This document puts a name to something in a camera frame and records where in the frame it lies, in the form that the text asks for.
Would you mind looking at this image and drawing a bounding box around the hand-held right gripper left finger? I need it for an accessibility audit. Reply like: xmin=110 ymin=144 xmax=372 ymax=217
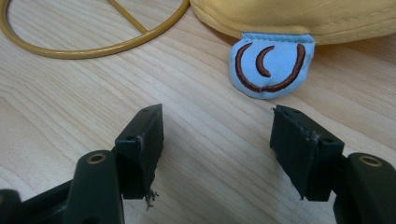
xmin=114 ymin=103 xmax=165 ymax=209

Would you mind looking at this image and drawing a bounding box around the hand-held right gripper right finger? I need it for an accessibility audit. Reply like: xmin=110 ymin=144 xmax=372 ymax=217
xmin=269 ymin=105 xmax=346 ymax=203

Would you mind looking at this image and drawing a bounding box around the yellow plush toy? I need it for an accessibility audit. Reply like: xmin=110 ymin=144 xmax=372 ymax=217
xmin=190 ymin=0 xmax=396 ymax=101

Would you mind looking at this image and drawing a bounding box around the gold metal ring stand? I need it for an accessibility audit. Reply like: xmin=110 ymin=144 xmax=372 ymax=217
xmin=0 ymin=0 xmax=191 ymax=61

